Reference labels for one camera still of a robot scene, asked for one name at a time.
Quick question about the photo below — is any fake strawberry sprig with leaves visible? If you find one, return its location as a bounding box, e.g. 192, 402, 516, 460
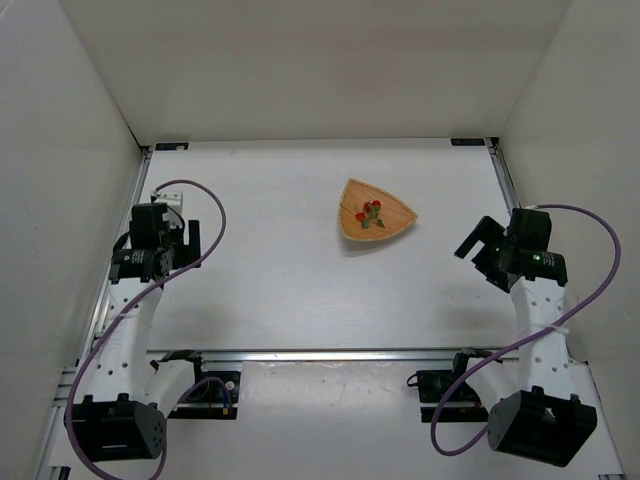
358, 200, 385, 229

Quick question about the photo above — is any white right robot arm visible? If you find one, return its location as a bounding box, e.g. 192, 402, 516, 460
454, 209, 597, 467

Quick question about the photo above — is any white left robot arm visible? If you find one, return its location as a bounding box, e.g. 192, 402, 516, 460
72, 192, 201, 463

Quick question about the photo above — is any woven triangular fruit basket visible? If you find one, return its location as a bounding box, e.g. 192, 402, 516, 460
338, 178, 418, 242

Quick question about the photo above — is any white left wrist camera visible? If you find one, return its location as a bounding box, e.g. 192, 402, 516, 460
150, 190, 186, 230

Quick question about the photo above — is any aluminium right table rail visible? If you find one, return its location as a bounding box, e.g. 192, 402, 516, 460
488, 138, 574, 361

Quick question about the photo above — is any aluminium table rail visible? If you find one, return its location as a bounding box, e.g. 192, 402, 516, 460
488, 138, 574, 361
82, 146, 153, 356
201, 348, 459, 363

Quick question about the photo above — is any aluminium left table rail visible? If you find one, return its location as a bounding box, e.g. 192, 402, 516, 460
82, 146, 153, 356

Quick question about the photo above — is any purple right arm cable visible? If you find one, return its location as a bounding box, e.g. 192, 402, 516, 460
430, 203, 623, 456

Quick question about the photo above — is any black left corner bracket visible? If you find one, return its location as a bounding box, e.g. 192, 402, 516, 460
154, 142, 189, 151

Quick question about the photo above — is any black corner bracket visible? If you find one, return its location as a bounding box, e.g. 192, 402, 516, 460
154, 142, 189, 151
450, 138, 485, 147

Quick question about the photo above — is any black right corner bracket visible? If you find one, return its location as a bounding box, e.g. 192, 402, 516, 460
450, 138, 485, 147

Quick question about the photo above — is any aluminium front table rail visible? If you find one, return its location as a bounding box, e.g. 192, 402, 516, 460
201, 348, 459, 363

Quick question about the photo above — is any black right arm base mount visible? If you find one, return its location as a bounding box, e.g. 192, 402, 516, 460
407, 368, 494, 424

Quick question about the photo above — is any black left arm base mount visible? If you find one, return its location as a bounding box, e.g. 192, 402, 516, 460
169, 360, 241, 421

